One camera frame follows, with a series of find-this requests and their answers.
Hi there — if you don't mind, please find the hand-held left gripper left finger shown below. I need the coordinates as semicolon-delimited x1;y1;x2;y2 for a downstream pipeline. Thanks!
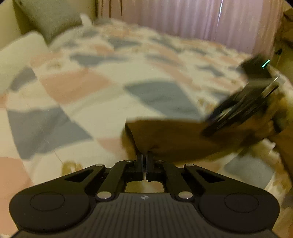
65;152;144;202

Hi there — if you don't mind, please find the grey square pillow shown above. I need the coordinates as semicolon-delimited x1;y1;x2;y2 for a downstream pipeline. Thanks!
19;0;83;44

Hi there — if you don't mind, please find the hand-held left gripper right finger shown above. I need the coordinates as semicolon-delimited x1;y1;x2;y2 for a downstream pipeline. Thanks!
146;151;226;202

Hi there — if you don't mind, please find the pink curtain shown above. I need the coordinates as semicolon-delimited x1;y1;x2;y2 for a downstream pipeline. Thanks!
96;0;284;55

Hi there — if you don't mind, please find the long white pillow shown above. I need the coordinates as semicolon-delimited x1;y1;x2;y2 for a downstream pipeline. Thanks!
0;32;48;94

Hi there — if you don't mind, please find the brown long-sleeve shirt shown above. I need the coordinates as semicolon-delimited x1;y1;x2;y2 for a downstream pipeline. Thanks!
125;119;270;161

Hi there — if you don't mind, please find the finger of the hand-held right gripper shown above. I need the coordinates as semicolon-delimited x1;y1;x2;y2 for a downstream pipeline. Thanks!
201;89;264;138

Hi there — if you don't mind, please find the checkered quilt with bear print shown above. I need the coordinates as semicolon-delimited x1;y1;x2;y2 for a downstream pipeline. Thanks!
0;18;284;206

